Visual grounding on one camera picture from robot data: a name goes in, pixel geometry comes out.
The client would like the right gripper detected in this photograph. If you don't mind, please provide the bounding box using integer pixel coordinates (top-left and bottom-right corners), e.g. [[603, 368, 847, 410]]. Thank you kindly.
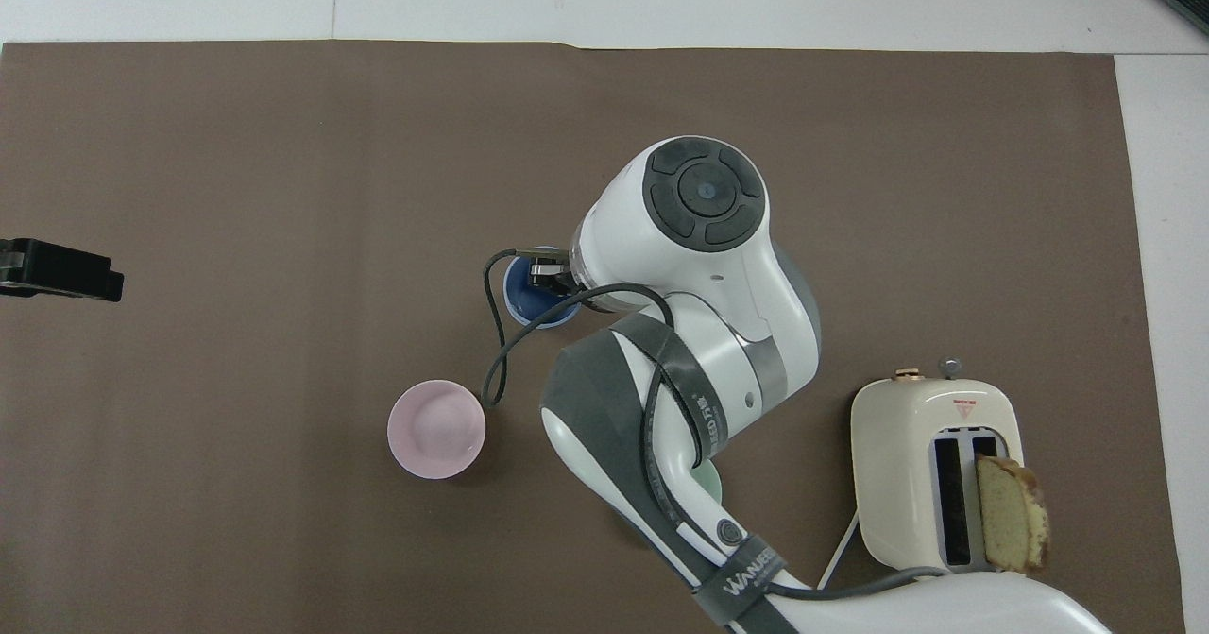
[[527, 254, 580, 298]]

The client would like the blue cup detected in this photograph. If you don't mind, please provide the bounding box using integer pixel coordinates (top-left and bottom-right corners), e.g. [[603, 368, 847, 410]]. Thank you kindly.
[[502, 245, 584, 331]]

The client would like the pink cup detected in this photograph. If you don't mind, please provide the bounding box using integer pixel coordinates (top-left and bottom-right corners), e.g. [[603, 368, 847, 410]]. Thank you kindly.
[[386, 379, 488, 482]]

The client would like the green cup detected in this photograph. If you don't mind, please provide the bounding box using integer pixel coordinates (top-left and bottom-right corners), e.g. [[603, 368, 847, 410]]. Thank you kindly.
[[692, 459, 725, 512]]

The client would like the cream toaster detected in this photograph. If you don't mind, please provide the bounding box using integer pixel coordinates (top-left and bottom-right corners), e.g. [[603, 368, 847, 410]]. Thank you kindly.
[[849, 366, 1027, 574]]

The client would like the bread slice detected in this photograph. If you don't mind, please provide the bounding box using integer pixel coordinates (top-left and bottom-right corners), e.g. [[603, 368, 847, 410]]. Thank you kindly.
[[975, 454, 1052, 574]]

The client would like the black cable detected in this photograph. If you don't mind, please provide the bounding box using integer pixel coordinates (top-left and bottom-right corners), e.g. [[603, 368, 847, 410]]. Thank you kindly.
[[482, 248, 948, 607]]

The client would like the white toaster cable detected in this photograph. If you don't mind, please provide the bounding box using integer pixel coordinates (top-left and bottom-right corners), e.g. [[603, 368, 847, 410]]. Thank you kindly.
[[816, 509, 861, 591]]

